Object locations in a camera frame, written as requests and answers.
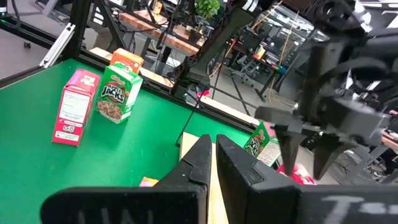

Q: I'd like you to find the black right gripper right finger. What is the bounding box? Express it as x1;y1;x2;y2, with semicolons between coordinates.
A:
216;134;398;224

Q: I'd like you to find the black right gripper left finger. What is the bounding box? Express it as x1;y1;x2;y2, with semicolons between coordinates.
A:
40;134;213;224

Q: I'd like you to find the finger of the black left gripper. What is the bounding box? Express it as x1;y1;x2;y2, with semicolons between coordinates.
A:
312;133;358;181
275;124;304;177

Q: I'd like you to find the orange cereal box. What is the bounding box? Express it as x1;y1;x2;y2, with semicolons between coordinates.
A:
139;176;160;188
109;48;145;75

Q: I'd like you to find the green Apple Jacks cereal box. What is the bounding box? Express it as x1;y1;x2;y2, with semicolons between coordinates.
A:
95;63;144;124
243;121;282;168

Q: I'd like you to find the green table mat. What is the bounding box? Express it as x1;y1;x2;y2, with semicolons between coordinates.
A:
0;58;259;224

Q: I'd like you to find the wooden background desk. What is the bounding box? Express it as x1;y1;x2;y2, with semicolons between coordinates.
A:
119;9;206;57

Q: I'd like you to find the leafy green potted plant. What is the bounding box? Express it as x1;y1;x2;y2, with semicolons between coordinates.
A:
194;0;221;20

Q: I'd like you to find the silver aluminium extrusion bar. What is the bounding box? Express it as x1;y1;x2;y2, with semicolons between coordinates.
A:
39;22;76;69

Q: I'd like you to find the wooden shelf with black frame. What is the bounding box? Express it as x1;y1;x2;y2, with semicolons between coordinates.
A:
175;84;259;224

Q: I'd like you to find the black rig frame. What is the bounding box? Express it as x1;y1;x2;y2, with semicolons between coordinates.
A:
0;0;262;134

